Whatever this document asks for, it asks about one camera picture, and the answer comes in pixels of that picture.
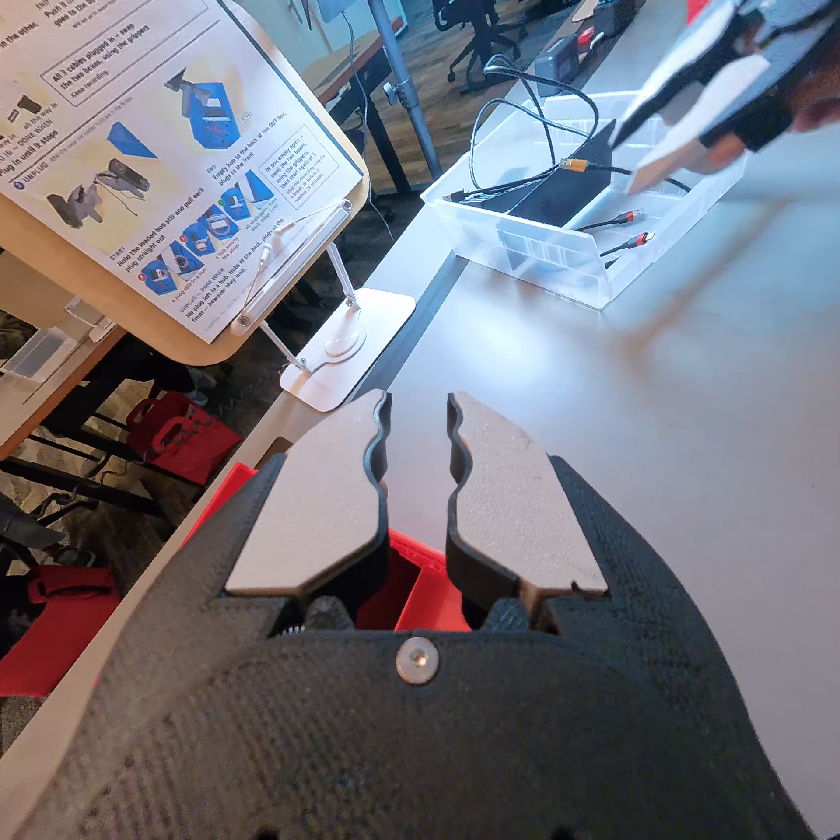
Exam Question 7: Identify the grey metal pole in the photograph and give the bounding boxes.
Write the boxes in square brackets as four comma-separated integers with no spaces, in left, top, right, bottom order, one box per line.
[367,0,446,181]

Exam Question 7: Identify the clear plastic bin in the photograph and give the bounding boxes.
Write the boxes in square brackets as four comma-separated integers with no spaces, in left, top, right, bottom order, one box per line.
[419,88,750,311]

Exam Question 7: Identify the black office chair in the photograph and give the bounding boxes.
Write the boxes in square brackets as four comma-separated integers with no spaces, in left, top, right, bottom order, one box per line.
[449,0,519,83]

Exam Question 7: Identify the orange plug braided cable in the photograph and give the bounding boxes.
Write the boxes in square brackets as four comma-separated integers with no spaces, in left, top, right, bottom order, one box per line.
[484,54,694,196]

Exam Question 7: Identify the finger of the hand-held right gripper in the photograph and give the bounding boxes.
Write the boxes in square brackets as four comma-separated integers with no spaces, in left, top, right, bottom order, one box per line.
[610,0,746,151]
[625,54,773,196]

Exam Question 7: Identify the red bag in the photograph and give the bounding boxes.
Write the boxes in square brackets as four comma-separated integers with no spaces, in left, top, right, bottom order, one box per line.
[0,564,123,698]
[125,392,242,488]

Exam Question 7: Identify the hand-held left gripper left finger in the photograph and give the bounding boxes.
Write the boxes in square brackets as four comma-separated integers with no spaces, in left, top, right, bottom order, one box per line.
[224,389,393,599]

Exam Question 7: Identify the black cable with red plugs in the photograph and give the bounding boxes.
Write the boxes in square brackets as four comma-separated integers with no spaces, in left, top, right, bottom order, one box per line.
[576,209,645,234]
[598,231,657,258]

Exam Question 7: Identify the instruction sheet on stand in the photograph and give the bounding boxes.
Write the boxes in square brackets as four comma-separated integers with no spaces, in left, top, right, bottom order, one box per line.
[0,0,372,367]

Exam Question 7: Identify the dark box with red button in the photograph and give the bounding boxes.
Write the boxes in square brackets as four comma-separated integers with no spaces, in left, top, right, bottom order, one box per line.
[533,35,583,81]

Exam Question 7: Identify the grey multi-port usb hub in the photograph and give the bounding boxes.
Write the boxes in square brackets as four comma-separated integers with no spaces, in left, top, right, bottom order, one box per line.
[453,177,536,212]

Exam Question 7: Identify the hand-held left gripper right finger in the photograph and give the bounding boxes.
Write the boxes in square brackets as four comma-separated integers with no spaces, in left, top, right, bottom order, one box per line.
[445,391,610,599]

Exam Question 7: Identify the long black hub cable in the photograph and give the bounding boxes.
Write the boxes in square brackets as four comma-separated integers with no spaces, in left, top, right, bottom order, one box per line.
[445,98,549,206]

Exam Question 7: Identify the white metal stand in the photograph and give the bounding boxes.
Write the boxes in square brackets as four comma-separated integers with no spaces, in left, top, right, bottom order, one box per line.
[259,243,418,414]

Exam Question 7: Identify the person's right hand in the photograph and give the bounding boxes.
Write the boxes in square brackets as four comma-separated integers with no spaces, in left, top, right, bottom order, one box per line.
[794,92,840,132]

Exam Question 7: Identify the clear page holder bar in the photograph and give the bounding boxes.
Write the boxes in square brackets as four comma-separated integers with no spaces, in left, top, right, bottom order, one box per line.
[230,199,353,340]

